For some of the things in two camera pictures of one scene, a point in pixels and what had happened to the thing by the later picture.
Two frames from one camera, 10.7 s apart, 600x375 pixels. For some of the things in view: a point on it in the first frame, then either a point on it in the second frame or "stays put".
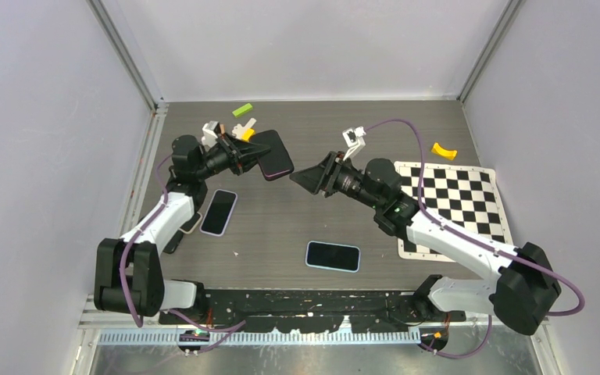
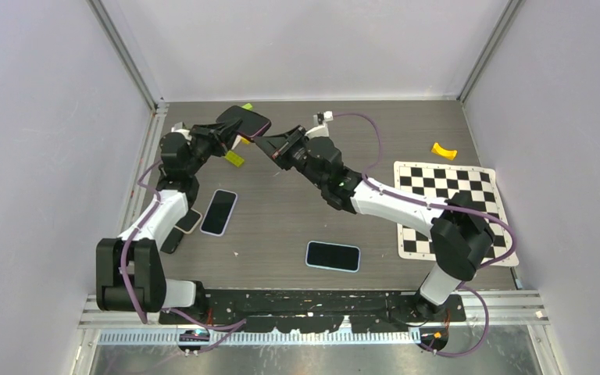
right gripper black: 324,176 -> 281,147
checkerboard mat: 468,198 stays put
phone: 276,162 -> 252,125
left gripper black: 241,155 -> 220,136
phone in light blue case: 338,257 stays put
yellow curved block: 446,153 stays put
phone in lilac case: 219,212 stays put
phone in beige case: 188,226 stays put
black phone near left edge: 173,243 stays put
